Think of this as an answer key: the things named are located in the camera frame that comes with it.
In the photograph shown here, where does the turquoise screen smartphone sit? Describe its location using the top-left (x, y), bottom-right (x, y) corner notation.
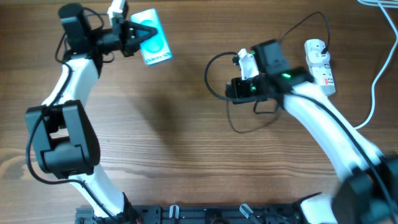
top-left (130, 8), bottom-right (172, 66)

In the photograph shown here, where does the black USB charging cable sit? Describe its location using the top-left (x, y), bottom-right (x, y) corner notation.
top-left (226, 11), bottom-right (331, 134)

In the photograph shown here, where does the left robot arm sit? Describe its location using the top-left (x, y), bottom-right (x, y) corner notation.
top-left (25, 1), bottom-right (158, 223)

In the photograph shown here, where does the white USB charger plug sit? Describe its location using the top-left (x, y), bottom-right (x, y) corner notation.
top-left (306, 50), bottom-right (330, 67)

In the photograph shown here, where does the white power strip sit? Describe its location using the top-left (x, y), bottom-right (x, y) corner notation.
top-left (304, 39), bottom-right (336, 96)

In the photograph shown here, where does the black left camera cable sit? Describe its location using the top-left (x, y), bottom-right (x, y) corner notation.
top-left (25, 7), bottom-right (116, 218)

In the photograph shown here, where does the black camera cable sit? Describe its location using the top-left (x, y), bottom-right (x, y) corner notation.
top-left (25, 7), bottom-right (116, 218)
top-left (204, 51), bottom-right (398, 224)

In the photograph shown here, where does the white power strip cord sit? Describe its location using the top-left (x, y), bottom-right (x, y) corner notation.
top-left (354, 0), bottom-right (398, 131)

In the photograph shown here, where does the black right camera cable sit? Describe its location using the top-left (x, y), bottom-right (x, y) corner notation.
top-left (204, 51), bottom-right (398, 224)

